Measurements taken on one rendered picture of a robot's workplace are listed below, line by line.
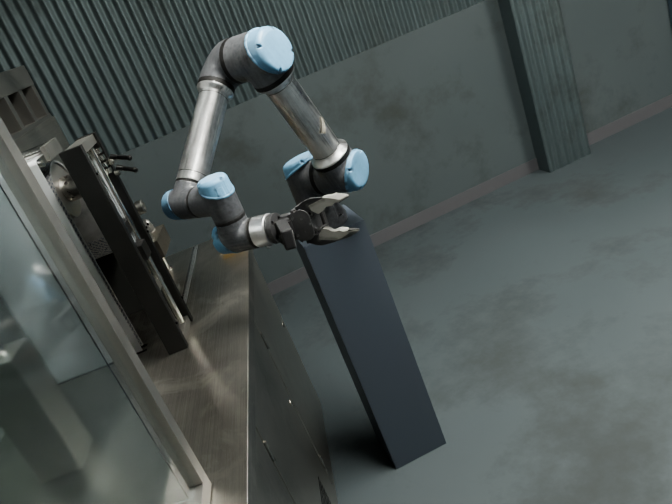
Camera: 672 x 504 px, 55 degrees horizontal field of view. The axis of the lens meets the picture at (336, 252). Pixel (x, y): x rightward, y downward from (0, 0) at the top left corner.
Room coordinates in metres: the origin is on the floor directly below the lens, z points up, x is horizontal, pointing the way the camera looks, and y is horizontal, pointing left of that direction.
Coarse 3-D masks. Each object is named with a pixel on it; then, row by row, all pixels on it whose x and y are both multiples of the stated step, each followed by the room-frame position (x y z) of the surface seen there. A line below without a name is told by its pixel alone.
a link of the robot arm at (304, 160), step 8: (304, 152) 1.94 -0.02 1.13; (296, 160) 1.87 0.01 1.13; (304, 160) 1.85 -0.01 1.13; (288, 168) 1.86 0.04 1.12; (296, 168) 1.85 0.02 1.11; (304, 168) 1.84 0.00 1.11; (312, 168) 1.82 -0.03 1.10; (288, 176) 1.87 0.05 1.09; (296, 176) 1.85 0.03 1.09; (304, 176) 1.83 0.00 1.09; (312, 176) 1.81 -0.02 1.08; (288, 184) 1.89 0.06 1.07; (296, 184) 1.86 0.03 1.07; (304, 184) 1.84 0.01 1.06; (312, 184) 1.82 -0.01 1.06; (296, 192) 1.86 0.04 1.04; (304, 192) 1.85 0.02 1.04; (312, 192) 1.84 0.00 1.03; (320, 192) 1.82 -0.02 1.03; (296, 200) 1.88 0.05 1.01
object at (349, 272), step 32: (352, 224) 1.82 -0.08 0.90; (320, 256) 1.79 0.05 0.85; (352, 256) 1.81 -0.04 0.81; (320, 288) 1.80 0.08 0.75; (352, 288) 1.80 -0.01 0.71; (384, 288) 1.82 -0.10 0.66; (352, 320) 1.80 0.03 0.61; (384, 320) 1.81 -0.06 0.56; (352, 352) 1.79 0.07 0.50; (384, 352) 1.81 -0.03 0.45; (384, 384) 1.80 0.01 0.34; (416, 384) 1.82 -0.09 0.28; (384, 416) 1.79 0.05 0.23; (416, 416) 1.81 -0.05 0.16; (384, 448) 1.88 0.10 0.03; (416, 448) 1.80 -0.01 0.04
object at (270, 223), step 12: (276, 216) 1.44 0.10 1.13; (288, 216) 1.38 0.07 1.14; (300, 216) 1.37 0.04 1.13; (312, 216) 1.36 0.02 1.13; (324, 216) 1.41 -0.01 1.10; (276, 228) 1.42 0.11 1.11; (300, 228) 1.37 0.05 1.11; (312, 228) 1.35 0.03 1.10; (276, 240) 1.40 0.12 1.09; (300, 240) 1.37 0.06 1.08
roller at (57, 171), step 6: (54, 168) 1.63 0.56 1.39; (60, 168) 1.67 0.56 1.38; (54, 174) 1.61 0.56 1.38; (60, 174) 1.64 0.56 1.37; (66, 174) 1.68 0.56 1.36; (54, 180) 1.59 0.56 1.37; (60, 192) 1.59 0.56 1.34; (66, 204) 1.58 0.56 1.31; (72, 204) 1.62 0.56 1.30; (78, 204) 1.65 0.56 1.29; (72, 210) 1.60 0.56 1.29; (78, 210) 1.63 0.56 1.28; (72, 216) 1.59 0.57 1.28
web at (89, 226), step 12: (48, 168) 1.59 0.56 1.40; (48, 180) 1.56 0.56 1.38; (60, 204) 1.55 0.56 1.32; (84, 204) 1.69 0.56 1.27; (84, 216) 1.69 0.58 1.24; (84, 228) 1.69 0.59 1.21; (96, 228) 1.69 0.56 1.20; (84, 240) 1.69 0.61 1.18; (96, 240) 1.69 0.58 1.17; (96, 252) 1.70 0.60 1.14; (108, 252) 1.72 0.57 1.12; (96, 264) 1.55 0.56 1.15; (108, 288) 1.55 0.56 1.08
